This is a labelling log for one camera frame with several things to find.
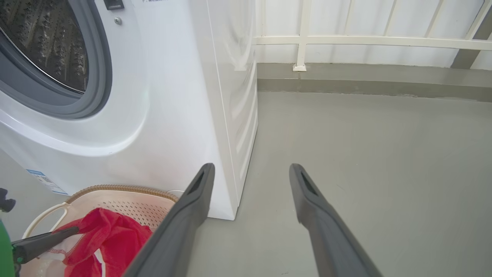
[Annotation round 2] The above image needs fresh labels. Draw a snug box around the cream perforated laundry basket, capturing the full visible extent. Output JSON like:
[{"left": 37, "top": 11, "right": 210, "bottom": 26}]
[{"left": 19, "top": 185, "right": 180, "bottom": 277}]

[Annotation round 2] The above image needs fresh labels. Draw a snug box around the grey window frame post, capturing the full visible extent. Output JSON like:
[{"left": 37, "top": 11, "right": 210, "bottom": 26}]
[{"left": 450, "top": 8, "right": 492, "bottom": 70}]

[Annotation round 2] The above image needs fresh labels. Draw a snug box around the white front-load washing machine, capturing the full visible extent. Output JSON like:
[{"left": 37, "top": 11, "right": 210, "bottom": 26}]
[{"left": 0, "top": 0, "right": 259, "bottom": 221}]

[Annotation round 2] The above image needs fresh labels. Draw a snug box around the red garment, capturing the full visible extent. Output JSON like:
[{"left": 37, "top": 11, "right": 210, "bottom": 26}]
[{"left": 48, "top": 208, "right": 153, "bottom": 277}]

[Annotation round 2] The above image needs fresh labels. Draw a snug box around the blue energy label sticker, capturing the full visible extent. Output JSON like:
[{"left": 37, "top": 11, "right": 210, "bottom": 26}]
[{"left": 26, "top": 169, "right": 69, "bottom": 195}]

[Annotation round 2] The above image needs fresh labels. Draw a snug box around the cream metal railing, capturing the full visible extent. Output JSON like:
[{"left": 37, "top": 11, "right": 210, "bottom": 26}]
[{"left": 254, "top": 0, "right": 492, "bottom": 72}]

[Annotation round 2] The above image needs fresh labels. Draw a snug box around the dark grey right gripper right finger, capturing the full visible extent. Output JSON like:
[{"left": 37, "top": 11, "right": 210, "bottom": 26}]
[{"left": 289, "top": 164, "right": 384, "bottom": 277}]

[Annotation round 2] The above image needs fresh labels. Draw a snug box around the stainless steel washing machine drum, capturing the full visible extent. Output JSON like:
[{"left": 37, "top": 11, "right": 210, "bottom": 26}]
[{"left": 0, "top": 0, "right": 90, "bottom": 94}]

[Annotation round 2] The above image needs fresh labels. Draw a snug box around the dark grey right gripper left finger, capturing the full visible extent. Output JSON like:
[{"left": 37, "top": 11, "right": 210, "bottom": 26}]
[{"left": 122, "top": 163, "right": 216, "bottom": 277}]

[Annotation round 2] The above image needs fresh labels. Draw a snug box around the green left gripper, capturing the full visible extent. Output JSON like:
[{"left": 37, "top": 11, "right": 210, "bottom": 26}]
[{"left": 0, "top": 219, "right": 80, "bottom": 277}]

